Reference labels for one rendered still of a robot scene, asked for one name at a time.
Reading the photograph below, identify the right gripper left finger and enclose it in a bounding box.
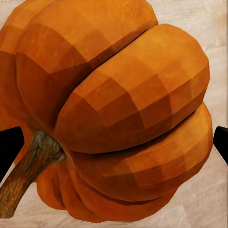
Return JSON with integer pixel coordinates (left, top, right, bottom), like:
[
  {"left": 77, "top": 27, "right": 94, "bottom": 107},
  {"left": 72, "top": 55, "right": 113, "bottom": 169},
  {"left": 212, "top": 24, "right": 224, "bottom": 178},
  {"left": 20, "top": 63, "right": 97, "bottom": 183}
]
[{"left": 0, "top": 126, "right": 24, "bottom": 183}]

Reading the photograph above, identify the pumpkin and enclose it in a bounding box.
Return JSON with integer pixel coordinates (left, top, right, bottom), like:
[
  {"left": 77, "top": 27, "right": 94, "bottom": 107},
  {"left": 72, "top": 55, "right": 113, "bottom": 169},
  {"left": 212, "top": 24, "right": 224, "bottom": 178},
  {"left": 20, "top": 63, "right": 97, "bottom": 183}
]
[{"left": 0, "top": 0, "right": 213, "bottom": 223}]

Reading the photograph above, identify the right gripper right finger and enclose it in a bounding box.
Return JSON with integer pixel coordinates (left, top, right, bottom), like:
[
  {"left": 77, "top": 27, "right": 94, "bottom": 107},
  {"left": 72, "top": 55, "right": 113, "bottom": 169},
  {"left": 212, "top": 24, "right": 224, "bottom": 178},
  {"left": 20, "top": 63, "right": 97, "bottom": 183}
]
[{"left": 213, "top": 126, "right": 228, "bottom": 164}]

